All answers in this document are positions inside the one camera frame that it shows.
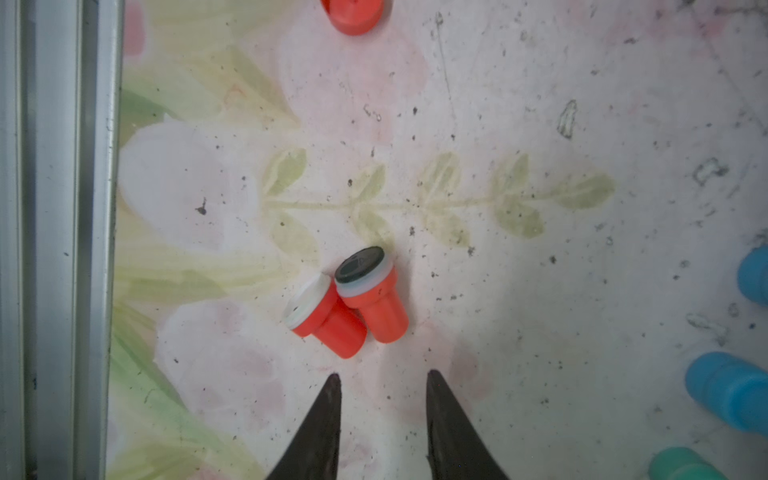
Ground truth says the red stamp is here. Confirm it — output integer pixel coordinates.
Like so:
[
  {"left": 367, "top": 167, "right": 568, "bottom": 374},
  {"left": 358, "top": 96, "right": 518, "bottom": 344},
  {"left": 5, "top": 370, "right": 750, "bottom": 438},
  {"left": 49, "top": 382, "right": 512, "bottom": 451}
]
[
  {"left": 282, "top": 273, "right": 368, "bottom": 359},
  {"left": 334, "top": 246, "right": 409, "bottom": 344}
]

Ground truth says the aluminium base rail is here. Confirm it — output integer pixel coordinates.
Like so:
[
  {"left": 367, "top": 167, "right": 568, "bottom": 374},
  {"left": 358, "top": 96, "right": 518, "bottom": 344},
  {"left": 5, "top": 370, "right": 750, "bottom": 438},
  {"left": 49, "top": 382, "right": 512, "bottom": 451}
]
[{"left": 1, "top": 1, "right": 125, "bottom": 479}]

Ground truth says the green stamp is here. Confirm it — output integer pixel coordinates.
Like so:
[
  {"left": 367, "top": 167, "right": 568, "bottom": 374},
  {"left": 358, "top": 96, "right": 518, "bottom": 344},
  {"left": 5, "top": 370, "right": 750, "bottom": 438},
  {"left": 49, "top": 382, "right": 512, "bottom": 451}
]
[{"left": 648, "top": 447, "right": 726, "bottom": 480}]

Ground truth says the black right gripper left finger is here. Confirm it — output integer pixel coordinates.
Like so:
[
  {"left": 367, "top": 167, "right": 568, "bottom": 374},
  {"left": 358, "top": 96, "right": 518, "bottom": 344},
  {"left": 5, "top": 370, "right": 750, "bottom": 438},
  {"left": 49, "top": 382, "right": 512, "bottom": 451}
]
[{"left": 266, "top": 373, "right": 342, "bottom": 480}]

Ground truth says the red stamp cap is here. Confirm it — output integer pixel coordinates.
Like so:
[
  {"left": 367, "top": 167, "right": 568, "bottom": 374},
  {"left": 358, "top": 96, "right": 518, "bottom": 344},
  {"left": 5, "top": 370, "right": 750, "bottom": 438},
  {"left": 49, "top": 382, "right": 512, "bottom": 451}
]
[{"left": 320, "top": 0, "right": 384, "bottom": 36}]

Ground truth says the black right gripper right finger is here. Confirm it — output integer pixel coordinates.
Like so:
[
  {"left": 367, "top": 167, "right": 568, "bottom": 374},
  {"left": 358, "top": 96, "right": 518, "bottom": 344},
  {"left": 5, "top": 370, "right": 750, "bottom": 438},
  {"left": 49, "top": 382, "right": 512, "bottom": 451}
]
[{"left": 426, "top": 369, "right": 508, "bottom": 480}]

